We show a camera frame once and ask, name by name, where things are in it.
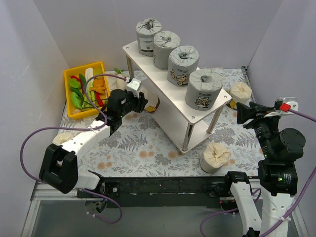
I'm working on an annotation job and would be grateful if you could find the beige roll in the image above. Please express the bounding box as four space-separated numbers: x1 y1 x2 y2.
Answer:
144 92 160 114
52 132 74 146
200 142 231 173
229 82 252 109

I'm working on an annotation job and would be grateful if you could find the grey roll with cartoon label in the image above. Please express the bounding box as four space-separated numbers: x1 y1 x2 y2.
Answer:
153 31 181 70

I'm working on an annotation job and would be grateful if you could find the grey roll with QR label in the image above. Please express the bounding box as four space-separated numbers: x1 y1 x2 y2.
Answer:
136 18 162 57

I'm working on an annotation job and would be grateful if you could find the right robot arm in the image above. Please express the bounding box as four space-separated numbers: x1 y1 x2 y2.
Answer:
223 98 306 237

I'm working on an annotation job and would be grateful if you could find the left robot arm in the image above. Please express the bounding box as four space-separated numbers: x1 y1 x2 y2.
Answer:
39 89 148 198

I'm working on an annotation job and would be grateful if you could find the white two-tier shelf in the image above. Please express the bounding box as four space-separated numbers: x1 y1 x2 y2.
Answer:
122 41 231 154

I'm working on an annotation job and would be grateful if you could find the white radish toy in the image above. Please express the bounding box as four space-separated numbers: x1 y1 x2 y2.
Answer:
114 68 127 90

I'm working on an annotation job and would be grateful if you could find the orange ginger toy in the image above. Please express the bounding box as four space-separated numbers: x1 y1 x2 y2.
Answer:
90 78 106 94

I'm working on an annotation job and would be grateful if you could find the floral table mat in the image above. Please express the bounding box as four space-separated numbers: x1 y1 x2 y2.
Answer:
48 68 277 177

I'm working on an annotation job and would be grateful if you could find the yellow green fruit toy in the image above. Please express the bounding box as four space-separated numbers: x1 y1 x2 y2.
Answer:
93 68 103 76

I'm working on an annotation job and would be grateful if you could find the yellow plastic bin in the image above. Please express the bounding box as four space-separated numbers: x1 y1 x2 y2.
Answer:
64 62 110 119

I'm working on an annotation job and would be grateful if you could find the white bok choy toy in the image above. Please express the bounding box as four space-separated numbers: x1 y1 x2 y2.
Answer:
84 68 94 99

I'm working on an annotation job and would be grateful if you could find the green leafy vegetable toy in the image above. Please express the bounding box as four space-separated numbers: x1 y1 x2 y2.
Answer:
71 92 82 110

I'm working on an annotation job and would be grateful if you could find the green pepper toy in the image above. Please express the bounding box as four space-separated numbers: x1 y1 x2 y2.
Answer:
79 74 86 93

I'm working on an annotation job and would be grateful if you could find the red chili toy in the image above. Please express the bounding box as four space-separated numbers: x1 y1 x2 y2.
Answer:
71 75 81 82

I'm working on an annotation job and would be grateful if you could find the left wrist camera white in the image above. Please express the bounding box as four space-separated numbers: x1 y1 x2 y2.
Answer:
125 78 142 98

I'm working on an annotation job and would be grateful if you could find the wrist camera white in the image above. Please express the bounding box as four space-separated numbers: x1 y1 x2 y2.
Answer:
265 97 299 118
125 78 142 98

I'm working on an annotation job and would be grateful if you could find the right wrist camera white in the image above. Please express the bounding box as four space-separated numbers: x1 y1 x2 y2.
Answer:
265 97 299 118

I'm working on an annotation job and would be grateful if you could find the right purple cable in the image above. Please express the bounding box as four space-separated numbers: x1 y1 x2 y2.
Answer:
199 108 316 237

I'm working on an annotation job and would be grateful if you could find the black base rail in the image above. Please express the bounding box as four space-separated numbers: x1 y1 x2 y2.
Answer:
76 176 255 209

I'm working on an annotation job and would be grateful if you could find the aluminium frame rail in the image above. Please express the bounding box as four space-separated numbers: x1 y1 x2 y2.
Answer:
20 67 316 237

